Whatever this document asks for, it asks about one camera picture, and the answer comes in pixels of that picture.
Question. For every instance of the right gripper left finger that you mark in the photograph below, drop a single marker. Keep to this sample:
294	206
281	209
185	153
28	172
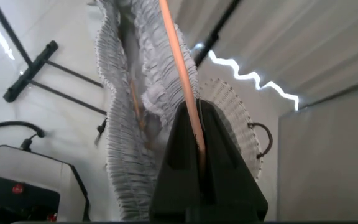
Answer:
176	186

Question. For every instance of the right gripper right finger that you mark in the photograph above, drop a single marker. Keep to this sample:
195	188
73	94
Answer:
232	186

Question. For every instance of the pale grey shorts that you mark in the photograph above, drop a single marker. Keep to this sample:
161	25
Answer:
126	155

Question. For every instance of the pink clothes hanger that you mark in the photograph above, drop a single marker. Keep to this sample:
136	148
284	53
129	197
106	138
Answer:
180	62

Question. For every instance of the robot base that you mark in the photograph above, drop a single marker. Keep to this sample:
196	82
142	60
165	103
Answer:
26	171

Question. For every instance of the white laundry basket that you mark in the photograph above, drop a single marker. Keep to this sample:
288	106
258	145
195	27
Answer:
235	109

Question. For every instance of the black clothes rack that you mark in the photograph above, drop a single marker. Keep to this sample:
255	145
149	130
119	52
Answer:
30	73

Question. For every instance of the white curtain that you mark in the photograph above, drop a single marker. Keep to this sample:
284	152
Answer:
291	37

